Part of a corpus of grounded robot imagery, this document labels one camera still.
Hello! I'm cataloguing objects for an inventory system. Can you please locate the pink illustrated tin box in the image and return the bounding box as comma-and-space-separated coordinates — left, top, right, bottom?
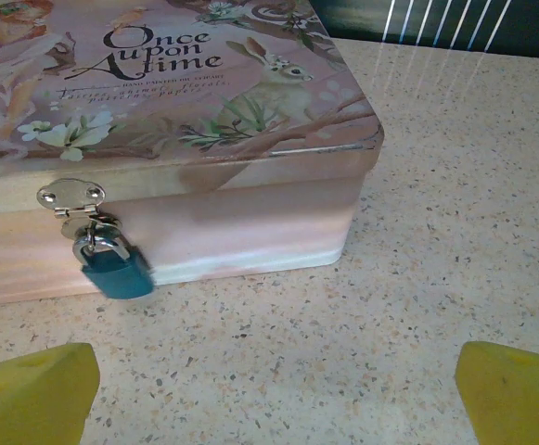
0, 0, 386, 310

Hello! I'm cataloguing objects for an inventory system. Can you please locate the silver metal hasp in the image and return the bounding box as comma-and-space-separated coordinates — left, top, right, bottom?
36, 178, 124, 245

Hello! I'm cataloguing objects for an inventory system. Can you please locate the small blue padlock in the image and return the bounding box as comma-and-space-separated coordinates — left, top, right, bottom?
72, 234, 155, 300

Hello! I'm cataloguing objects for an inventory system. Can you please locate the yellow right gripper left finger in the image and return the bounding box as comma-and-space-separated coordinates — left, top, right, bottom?
0, 342, 102, 445

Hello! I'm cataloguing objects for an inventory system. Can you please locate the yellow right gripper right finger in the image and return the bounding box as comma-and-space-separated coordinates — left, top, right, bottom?
454, 341, 539, 445

